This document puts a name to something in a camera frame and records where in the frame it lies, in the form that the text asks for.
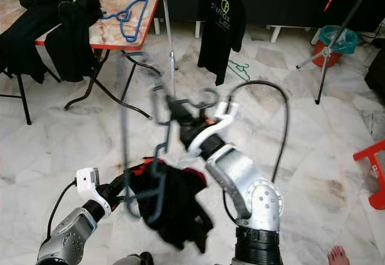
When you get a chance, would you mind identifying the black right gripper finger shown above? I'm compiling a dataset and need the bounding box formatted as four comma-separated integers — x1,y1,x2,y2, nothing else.
164,102,188,133
172,96,199,123

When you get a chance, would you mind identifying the black shirt red trim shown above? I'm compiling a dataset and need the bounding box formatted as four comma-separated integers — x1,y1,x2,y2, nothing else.
126,157,214,255

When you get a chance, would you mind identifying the blue plastic hanger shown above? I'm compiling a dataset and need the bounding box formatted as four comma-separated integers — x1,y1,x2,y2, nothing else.
101,0,150,43

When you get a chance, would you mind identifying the black shirt green print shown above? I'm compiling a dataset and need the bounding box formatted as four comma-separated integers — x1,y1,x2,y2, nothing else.
45,0,103,84
197,0,247,87

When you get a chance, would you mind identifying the metal clothes rack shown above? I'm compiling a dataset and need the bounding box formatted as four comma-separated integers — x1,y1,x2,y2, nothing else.
161,0,385,106

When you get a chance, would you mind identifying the black tv cabinet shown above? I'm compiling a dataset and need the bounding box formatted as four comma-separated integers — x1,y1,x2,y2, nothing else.
165,0,385,34

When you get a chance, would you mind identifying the plain black shirt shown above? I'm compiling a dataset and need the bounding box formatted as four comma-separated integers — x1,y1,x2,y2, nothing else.
0,0,73,84

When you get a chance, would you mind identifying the red bin teal bag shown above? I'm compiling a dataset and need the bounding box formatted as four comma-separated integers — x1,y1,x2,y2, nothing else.
312,24,359,68

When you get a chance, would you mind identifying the red plastic stool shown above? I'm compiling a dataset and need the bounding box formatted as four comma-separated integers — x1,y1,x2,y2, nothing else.
353,139,385,210

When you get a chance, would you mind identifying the bare person foot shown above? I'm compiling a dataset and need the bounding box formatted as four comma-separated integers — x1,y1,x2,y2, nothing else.
327,245,351,265

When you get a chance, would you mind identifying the dark grey sofa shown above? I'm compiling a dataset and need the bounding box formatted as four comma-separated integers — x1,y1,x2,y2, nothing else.
364,45,385,91

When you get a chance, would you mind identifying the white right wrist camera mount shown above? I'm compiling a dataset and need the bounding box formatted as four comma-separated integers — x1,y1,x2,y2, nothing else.
189,101,239,157

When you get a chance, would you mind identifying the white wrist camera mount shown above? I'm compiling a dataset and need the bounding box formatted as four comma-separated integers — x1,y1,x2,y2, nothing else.
75,167,112,217
189,101,239,157

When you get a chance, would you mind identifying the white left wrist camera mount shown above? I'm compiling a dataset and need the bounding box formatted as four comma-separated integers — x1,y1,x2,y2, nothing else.
75,167,112,217

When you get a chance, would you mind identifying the green wire hanger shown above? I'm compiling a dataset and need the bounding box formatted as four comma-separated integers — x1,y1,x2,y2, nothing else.
227,59,252,82

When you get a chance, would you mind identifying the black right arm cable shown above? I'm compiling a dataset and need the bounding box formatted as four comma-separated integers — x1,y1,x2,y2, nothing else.
223,79,291,223

